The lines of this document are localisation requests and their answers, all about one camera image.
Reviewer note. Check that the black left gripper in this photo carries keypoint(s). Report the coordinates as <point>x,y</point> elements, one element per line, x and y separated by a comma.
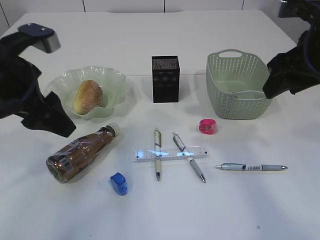
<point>20,94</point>

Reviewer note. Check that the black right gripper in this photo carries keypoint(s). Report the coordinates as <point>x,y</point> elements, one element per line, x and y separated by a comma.
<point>287,71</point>

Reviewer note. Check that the sugared bread roll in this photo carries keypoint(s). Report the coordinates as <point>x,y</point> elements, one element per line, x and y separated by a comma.
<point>89,95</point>

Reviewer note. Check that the brown coffee drink bottle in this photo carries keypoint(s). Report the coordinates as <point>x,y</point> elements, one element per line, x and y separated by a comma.
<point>80,153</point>

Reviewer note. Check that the green wavy glass plate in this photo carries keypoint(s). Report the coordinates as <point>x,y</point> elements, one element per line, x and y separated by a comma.
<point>113,84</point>

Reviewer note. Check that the green plastic woven basket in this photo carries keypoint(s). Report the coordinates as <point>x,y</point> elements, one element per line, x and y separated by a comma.
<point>240,72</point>

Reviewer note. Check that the blue pencil sharpener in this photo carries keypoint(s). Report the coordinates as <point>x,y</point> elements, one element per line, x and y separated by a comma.
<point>119,184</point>

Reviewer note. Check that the pink pencil sharpener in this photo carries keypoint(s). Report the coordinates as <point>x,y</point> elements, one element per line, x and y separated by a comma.
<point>208,126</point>

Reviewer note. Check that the grey blue gel pen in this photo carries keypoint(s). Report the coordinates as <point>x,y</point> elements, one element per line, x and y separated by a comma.
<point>246,167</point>

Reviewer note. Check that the beige barrel pen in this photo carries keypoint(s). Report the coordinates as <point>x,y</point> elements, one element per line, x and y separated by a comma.
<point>157,148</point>

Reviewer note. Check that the black mesh pen holder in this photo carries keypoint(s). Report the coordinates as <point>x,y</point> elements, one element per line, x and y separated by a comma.
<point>165,79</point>

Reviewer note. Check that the white grey patterned pen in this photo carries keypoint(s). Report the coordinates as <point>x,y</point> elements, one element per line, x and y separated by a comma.
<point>187,153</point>

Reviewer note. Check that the clear plastic ruler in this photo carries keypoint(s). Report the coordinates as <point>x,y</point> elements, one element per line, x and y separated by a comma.
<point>148,155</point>

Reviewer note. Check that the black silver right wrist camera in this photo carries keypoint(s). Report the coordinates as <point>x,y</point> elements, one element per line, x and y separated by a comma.
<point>292,8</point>

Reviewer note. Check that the blue silver left wrist camera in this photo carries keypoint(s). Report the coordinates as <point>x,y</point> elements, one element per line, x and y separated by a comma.
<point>45,38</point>

